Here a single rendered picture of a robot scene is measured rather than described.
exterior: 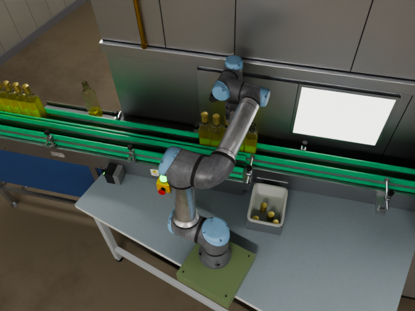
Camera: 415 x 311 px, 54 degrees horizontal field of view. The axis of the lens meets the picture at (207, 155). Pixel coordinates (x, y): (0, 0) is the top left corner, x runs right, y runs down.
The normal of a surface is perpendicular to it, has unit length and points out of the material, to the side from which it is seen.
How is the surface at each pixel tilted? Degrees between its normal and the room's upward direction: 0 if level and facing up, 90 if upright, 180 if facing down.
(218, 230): 9
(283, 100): 90
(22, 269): 0
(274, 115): 90
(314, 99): 90
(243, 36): 90
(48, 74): 0
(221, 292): 4
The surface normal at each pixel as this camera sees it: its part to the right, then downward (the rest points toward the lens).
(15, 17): 0.86, 0.38
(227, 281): 0.00, -0.65
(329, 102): -0.24, 0.77
